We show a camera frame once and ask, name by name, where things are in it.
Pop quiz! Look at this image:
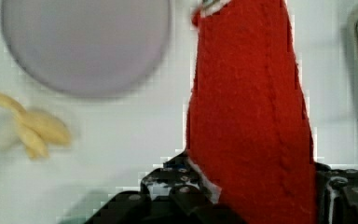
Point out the red ketchup bottle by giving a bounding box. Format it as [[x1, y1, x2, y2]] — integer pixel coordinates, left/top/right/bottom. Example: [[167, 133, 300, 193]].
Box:
[[186, 0, 317, 224]]

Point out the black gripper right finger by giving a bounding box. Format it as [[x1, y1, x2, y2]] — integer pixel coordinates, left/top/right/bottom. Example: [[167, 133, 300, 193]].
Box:
[[316, 162, 358, 224]]

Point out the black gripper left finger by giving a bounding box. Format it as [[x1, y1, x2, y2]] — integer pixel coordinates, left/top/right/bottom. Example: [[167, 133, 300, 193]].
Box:
[[83, 148, 246, 224]]

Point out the yellow toy banana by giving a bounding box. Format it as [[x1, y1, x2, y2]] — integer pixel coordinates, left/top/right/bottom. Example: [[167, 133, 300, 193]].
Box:
[[0, 92, 73, 159]]

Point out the grey oval plate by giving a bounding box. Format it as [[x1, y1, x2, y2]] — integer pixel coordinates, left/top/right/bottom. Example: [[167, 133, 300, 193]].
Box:
[[0, 0, 172, 98]]

